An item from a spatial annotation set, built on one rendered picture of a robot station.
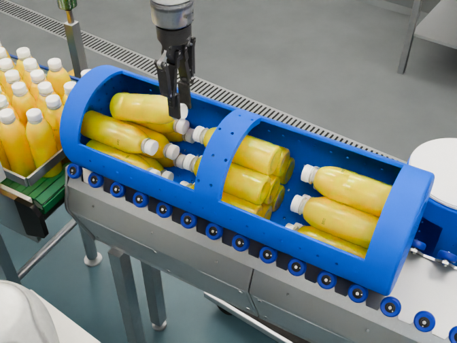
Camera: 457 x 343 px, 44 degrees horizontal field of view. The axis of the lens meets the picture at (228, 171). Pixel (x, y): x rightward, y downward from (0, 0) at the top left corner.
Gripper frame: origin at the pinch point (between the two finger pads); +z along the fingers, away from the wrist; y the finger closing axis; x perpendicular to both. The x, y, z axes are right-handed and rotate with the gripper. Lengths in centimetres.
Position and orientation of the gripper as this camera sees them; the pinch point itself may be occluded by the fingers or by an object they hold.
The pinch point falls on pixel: (179, 100)
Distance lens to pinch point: 134.7
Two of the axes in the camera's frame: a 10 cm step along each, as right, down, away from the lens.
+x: -8.7, -3.3, 3.7
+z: 0.0, 7.3, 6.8
